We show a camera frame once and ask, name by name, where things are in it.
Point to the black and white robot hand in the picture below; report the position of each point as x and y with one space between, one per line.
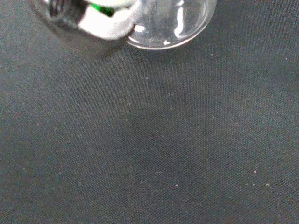
93 18

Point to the black bench cloth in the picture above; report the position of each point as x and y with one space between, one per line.
149 130

